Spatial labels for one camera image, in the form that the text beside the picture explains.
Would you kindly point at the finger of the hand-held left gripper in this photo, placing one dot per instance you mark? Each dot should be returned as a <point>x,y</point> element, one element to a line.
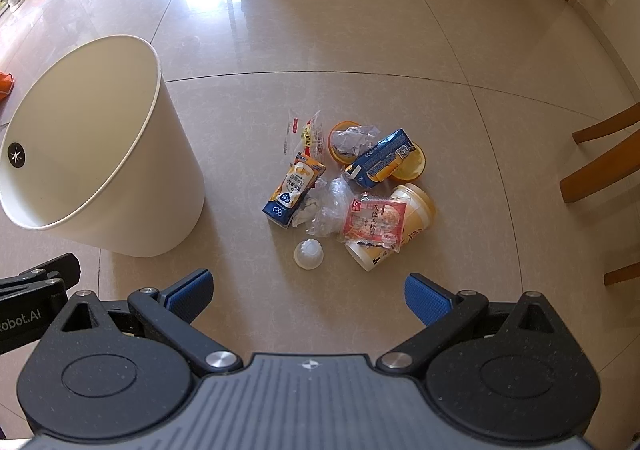
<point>55,270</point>

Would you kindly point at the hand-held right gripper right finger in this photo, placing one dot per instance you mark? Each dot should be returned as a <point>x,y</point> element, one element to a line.
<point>425,300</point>

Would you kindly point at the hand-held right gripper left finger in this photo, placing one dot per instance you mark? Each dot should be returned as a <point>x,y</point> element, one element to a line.
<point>187,297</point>

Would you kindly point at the hollow orange peel half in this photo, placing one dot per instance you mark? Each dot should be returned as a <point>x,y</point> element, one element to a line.
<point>336,158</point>
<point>412,165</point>

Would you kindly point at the white trash bin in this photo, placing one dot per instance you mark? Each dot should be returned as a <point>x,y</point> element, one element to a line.
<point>100,130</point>

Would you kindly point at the red snack packet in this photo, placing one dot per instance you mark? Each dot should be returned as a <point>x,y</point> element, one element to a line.
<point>375,222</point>

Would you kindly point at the small white jelly cup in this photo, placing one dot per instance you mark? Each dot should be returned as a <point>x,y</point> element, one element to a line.
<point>308,255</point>

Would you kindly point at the crumpled clear plastic wrap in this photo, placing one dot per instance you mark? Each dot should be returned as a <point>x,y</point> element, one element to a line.
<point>330,205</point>

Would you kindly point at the blue juice carton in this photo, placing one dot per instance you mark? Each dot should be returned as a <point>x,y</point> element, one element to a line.
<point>380,158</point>

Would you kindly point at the yellow and blue milk carton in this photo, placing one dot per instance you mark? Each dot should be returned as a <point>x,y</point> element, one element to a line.
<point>292,190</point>

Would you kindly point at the crumpled white tissue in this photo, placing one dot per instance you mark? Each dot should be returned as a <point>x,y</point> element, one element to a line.
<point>352,138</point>

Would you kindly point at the orange woven bag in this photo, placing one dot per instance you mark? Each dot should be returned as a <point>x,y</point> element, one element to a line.
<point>5,83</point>

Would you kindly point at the clear wrapper with red label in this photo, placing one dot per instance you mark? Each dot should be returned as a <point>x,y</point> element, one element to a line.
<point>305,140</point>

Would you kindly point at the wooden chair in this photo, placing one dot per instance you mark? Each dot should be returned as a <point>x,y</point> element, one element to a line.
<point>600,170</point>

